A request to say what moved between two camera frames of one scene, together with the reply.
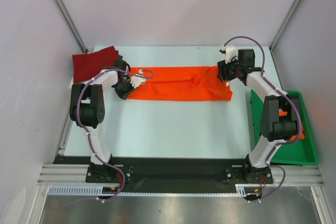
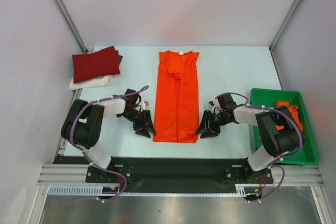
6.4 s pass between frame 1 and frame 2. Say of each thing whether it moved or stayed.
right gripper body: moved
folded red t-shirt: stayed
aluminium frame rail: stayed
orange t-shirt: moved
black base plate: stayed
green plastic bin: stayed
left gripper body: moved
